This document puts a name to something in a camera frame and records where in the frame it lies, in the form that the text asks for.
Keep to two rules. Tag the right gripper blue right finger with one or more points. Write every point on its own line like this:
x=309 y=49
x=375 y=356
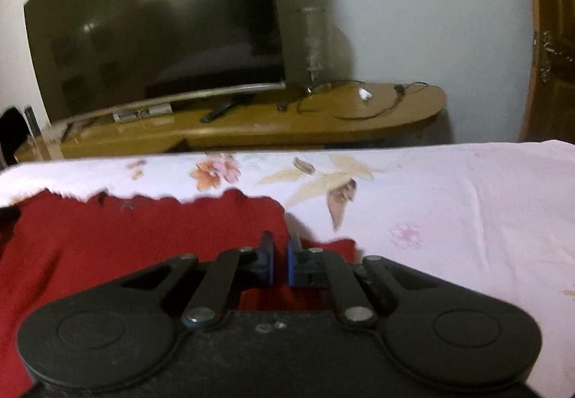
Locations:
x=318 y=268

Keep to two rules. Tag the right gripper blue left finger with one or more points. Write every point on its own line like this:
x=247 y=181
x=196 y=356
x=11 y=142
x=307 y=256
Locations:
x=232 y=272

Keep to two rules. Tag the red embellished knit sweater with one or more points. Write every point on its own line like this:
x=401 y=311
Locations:
x=54 y=246

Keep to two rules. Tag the wooden TV stand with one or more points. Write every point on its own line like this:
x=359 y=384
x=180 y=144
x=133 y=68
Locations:
x=276 y=120

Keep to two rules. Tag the small white object on stand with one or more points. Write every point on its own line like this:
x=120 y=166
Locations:
x=364 y=94

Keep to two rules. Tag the floral white bed sheet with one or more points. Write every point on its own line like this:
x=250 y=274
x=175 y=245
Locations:
x=496 y=218

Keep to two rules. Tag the grey remote in holder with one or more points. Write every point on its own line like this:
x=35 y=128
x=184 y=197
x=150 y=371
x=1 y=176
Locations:
x=32 y=122

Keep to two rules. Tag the clear glass vase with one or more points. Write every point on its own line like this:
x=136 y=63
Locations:
x=314 y=39

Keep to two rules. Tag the black chair back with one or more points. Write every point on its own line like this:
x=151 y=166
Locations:
x=14 y=133

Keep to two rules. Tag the large black curved television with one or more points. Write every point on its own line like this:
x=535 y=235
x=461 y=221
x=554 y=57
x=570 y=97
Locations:
x=92 y=56

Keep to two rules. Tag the wooden door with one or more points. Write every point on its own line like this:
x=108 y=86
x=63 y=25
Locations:
x=549 y=111

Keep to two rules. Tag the brass door handle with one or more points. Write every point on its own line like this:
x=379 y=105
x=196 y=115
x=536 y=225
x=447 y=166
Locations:
x=555 y=58

